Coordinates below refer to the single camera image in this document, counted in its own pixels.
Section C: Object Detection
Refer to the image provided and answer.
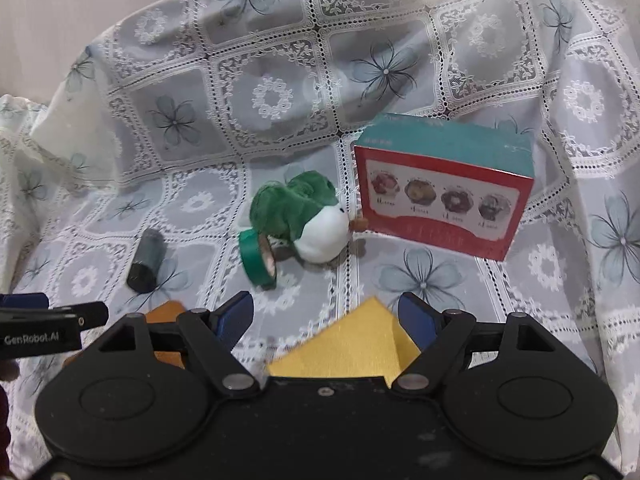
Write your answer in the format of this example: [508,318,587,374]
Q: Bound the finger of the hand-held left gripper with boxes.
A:
[0,292,110,331]

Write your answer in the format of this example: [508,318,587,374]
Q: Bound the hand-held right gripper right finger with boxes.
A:
[392,292,553,392]

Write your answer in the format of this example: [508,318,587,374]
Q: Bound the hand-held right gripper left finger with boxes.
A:
[100,292,261,400]

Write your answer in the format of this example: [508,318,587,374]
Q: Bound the green and white plush toy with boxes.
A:
[250,170,372,264]

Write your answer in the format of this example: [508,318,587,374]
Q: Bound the green tape roll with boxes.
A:
[238,230,279,291]

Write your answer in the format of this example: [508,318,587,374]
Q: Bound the brown leather case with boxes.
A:
[64,301,187,372]

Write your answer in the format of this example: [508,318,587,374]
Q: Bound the yellow box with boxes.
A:
[267,296,422,379]

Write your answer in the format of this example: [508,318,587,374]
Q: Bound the dark grey roll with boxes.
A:
[126,228,167,292]

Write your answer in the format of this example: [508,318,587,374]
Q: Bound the red and teal box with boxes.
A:
[352,112,537,262]

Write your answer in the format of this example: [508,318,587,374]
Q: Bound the white lace floral cloth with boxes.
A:
[0,0,640,480]

